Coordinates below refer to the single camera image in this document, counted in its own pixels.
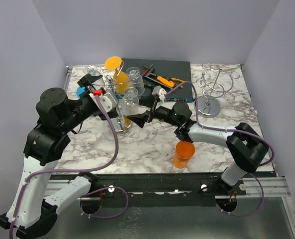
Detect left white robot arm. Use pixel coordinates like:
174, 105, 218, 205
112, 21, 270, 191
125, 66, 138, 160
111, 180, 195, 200
0, 74, 117, 239

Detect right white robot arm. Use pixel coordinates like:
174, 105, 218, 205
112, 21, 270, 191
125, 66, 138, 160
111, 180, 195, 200
128, 100, 270, 195

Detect orange black screwdriver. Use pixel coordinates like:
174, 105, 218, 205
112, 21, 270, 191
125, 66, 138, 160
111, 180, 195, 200
144, 64, 174, 89

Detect blue plastic goblet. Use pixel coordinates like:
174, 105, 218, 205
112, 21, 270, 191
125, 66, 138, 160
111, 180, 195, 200
76, 87, 88, 99

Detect clear wine glass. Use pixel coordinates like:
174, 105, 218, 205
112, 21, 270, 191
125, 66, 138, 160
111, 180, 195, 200
84, 65, 104, 87

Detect purple cable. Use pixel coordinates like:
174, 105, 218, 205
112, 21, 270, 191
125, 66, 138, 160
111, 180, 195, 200
9, 97, 129, 239
163, 81, 275, 217

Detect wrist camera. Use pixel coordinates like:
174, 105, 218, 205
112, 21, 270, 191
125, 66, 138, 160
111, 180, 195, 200
152, 86, 167, 102
90, 89, 117, 113

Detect chrome glass rack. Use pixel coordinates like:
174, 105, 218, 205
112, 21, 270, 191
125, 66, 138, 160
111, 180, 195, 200
194, 63, 240, 118
98, 66, 133, 134

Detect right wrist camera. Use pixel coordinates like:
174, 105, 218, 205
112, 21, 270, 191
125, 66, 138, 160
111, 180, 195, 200
152, 86, 167, 102

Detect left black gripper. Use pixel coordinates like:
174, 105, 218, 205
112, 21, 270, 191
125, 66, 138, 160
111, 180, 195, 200
61, 73, 119, 131

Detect dark blue network switch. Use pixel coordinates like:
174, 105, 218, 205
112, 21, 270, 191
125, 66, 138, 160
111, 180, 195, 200
122, 58, 195, 103

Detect orange plastic goblet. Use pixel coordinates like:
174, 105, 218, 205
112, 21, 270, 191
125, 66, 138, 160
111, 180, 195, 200
172, 141, 195, 169

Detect yellow plastic wine glass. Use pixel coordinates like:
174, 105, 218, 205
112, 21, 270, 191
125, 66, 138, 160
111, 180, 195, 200
104, 56, 128, 94

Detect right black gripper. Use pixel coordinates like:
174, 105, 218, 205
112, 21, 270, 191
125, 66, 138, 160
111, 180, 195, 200
127, 94, 181, 128

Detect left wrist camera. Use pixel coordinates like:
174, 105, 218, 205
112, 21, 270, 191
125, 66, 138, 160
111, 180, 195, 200
90, 89, 117, 113

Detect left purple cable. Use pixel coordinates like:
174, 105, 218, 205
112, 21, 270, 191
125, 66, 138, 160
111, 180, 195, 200
9, 97, 129, 239

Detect black mounting rail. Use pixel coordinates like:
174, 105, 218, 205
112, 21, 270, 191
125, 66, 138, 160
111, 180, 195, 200
78, 173, 246, 213

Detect ribbed clear glass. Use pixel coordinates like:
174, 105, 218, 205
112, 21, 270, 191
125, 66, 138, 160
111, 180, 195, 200
122, 87, 139, 117
126, 67, 145, 96

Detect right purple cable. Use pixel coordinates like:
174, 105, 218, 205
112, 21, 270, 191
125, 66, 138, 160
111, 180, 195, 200
163, 81, 275, 217

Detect orange handled pliers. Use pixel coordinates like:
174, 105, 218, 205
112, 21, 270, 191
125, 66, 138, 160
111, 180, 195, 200
168, 78, 184, 87

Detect aluminium frame rail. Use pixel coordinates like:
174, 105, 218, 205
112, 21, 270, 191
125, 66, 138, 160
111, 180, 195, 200
27, 178, 292, 200

